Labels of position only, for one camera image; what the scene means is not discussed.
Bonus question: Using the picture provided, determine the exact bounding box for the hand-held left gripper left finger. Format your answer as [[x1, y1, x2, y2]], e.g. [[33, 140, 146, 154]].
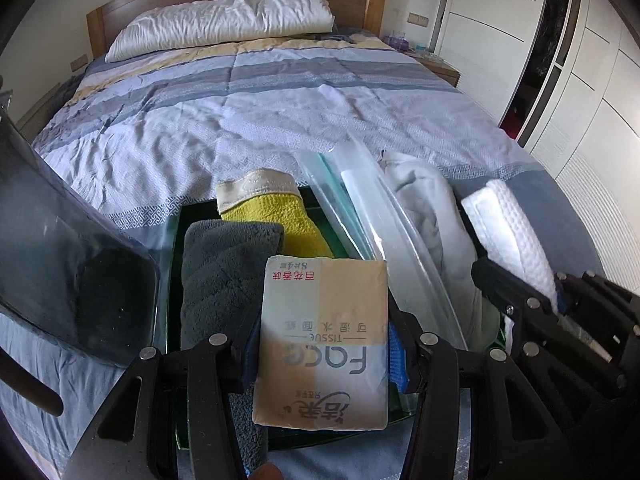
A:
[[62, 317, 266, 480]]

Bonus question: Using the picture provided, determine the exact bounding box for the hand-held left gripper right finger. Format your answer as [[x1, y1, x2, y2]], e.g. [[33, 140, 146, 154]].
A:
[[387, 305, 561, 480]]

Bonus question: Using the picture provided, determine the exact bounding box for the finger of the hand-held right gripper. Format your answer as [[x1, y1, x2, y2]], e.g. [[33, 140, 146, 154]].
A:
[[470, 256, 626, 391], [554, 271, 640, 361]]

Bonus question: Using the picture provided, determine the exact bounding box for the white waffle towel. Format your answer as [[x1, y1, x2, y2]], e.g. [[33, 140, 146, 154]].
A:
[[460, 179, 561, 341]]

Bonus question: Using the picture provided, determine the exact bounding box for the beige tissue pack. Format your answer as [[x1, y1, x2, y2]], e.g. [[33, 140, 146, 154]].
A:
[[252, 255, 390, 431]]

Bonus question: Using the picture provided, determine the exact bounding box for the white cloth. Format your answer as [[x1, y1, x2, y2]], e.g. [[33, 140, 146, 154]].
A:
[[380, 150, 501, 356]]

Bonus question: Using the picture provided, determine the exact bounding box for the grey towel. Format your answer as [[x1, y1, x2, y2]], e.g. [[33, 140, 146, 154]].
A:
[[180, 220, 286, 471]]

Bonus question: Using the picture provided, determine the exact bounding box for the yellow towel with white hem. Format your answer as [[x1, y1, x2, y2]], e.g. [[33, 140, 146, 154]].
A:
[[216, 170, 333, 261]]

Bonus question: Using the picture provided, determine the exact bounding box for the dark green plastic tray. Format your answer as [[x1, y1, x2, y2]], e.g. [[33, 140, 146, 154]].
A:
[[162, 185, 506, 461]]

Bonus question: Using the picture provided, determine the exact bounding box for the person's left hand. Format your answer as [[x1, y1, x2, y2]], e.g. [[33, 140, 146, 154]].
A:
[[248, 462, 283, 480]]

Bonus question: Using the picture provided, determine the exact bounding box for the clear plastic bag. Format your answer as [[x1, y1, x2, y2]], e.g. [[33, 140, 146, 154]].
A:
[[292, 135, 471, 356]]

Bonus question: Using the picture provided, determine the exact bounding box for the tinted transparent plastic container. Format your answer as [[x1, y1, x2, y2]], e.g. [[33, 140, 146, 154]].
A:
[[0, 115, 161, 368]]

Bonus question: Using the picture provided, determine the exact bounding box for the wooden nightstand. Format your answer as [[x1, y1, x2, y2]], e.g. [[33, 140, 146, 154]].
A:
[[15, 77, 73, 133], [410, 52, 461, 88]]

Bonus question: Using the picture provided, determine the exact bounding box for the dark curved bar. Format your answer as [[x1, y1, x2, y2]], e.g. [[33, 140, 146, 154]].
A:
[[0, 347, 61, 416]]

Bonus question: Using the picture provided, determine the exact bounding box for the striped blue quilt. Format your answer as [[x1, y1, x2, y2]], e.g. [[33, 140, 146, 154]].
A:
[[0, 35, 603, 480]]

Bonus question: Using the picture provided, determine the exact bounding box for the white wardrobe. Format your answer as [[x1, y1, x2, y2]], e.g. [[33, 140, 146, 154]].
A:
[[435, 0, 640, 241]]

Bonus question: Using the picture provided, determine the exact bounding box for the white pillow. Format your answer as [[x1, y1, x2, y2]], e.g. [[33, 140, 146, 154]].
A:
[[105, 0, 336, 63]]

